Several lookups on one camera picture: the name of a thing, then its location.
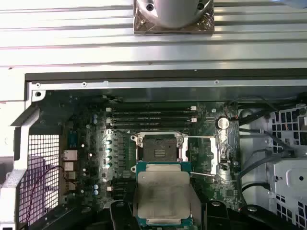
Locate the grey cable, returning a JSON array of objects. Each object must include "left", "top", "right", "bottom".
[{"left": 237, "top": 153, "right": 281, "bottom": 204}]

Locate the RAM slot with white clips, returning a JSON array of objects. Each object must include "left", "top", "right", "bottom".
[
  {"left": 105, "top": 106, "right": 199, "bottom": 112},
  {"left": 105, "top": 116, "right": 199, "bottom": 122}
]

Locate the silver coin battery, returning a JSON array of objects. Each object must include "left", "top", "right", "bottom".
[{"left": 217, "top": 116, "right": 230, "bottom": 130}]

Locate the metal socket cover frame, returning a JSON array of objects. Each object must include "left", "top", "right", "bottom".
[{"left": 178, "top": 135, "right": 221, "bottom": 178}]

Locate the square brown base plate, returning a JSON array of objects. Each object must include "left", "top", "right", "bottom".
[{"left": 133, "top": 0, "right": 215, "bottom": 36}]

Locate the CPU socket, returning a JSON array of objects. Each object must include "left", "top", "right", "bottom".
[{"left": 130, "top": 131, "right": 190, "bottom": 173}]

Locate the perforated metal drive cage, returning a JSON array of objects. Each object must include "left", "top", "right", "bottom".
[{"left": 268, "top": 103, "right": 307, "bottom": 230}]

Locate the black cable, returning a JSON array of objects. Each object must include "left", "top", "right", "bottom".
[{"left": 239, "top": 181, "right": 272, "bottom": 199}]

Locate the blue rear port connector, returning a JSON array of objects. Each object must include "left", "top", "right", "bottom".
[{"left": 69, "top": 130, "right": 78, "bottom": 149}]

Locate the green motherboard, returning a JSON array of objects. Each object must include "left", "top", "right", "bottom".
[{"left": 59, "top": 94, "right": 242, "bottom": 216}]

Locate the RAM slot with black clips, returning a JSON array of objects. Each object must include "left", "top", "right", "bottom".
[
  {"left": 105, "top": 111, "right": 199, "bottom": 116},
  {"left": 105, "top": 121, "right": 199, "bottom": 128}
]

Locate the silver CPU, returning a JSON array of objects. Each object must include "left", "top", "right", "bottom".
[{"left": 135, "top": 161, "right": 192, "bottom": 227}]

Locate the open black PC case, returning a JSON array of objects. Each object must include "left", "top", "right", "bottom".
[{"left": 0, "top": 68, "right": 307, "bottom": 230}]

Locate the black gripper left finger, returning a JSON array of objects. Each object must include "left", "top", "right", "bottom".
[{"left": 28, "top": 186, "right": 140, "bottom": 230}]

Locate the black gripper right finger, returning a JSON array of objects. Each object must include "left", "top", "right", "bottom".
[{"left": 191, "top": 184, "right": 299, "bottom": 230}]

